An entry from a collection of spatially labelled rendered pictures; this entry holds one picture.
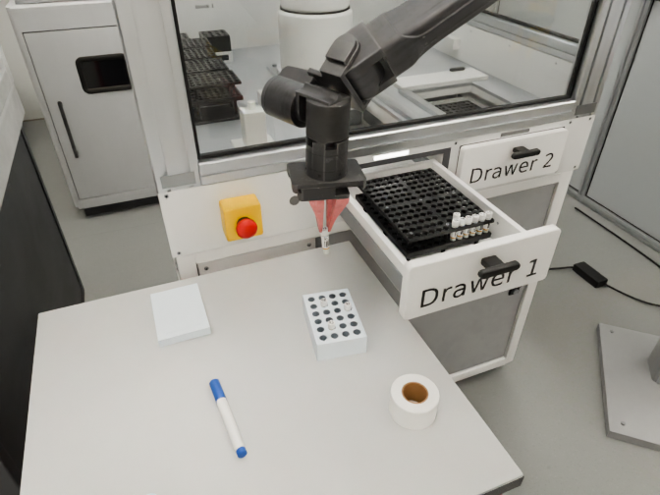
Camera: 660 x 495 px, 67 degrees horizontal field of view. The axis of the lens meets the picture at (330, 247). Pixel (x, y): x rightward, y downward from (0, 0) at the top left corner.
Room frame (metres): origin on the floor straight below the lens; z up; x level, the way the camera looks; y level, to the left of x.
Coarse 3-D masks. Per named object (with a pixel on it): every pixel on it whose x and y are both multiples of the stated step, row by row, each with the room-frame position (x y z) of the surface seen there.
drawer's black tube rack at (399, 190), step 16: (400, 176) 0.94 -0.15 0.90; (416, 176) 0.93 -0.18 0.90; (432, 176) 0.93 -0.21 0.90; (368, 192) 0.87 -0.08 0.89; (384, 192) 0.86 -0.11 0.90; (400, 192) 0.86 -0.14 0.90; (416, 192) 0.87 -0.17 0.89; (432, 192) 0.86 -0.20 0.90; (448, 192) 0.86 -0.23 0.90; (368, 208) 0.85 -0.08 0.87; (384, 208) 0.80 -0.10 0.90; (400, 208) 0.81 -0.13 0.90; (416, 208) 0.80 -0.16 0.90; (432, 208) 0.80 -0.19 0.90; (448, 208) 0.80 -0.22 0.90; (464, 208) 0.80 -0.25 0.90; (480, 208) 0.80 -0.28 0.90; (384, 224) 0.80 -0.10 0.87; (400, 224) 0.75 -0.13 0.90; (416, 224) 0.75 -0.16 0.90; (432, 224) 0.75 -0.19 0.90; (448, 224) 0.75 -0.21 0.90; (400, 240) 0.75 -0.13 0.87; (432, 240) 0.74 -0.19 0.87; (448, 240) 0.74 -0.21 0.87; (464, 240) 0.74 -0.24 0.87
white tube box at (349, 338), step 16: (304, 304) 0.65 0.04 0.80; (336, 304) 0.66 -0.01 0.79; (352, 304) 0.65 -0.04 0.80; (320, 320) 0.61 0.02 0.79; (336, 320) 0.61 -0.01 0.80; (352, 320) 0.61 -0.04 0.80; (320, 336) 0.57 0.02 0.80; (336, 336) 0.58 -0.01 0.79; (352, 336) 0.57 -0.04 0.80; (320, 352) 0.55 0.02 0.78; (336, 352) 0.56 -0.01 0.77; (352, 352) 0.56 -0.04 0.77
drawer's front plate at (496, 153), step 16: (560, 128) 1.11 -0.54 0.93; (480, 144) 1.02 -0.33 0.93; (496, 144) 1.03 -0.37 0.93; (512, 144) 1.05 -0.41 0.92; (528, 144) 1.06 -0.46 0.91; (544, 144) 1.08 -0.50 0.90; (560, 144) 1.10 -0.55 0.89; (464, 160) 1.00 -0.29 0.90; (480, 160) 1.02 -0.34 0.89; (496, 160) 1.03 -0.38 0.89; (512, 160) 1.05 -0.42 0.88; (528, 160) 1.07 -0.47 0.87; (544, 160) 1.09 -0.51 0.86; (560, 160) 1.11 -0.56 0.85; (464, 176) 1.00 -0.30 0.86; (496, 176) 1.04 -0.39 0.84; (512, 176) 1.05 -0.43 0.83; (528, 176) 1.07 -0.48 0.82
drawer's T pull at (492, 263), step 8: (488, 256) 0.64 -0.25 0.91; (496, 256) 0.64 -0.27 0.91; (488, 264) 0.62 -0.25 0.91; (496, 264) 0.62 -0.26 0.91; (504, 264) 0.61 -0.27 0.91; (512, 264) 0.61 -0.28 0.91; (520, 264) 0.62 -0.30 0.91; (480, 272) 0.60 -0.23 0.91; (488, 272) 0.60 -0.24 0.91; (496, 272) 0.60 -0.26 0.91; (504, 272) 0.61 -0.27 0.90
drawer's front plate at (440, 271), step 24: (504, 240) 0.66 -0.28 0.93; (528, 240) 0.67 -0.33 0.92; (552, 240) 0.69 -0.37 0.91; (408, 264) 0.60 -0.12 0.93; (432, 264) 0.60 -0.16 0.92; (456, 264) 0.62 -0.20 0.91; (480, 264) 0.63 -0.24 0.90; (528, 264) 0.67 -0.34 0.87; (408, 288) 0.58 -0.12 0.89; (432, 288) 0.60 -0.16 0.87; (456, 288) 0.62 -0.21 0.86; (504, 288) 0.66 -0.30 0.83; (408, 312) 0.59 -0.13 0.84
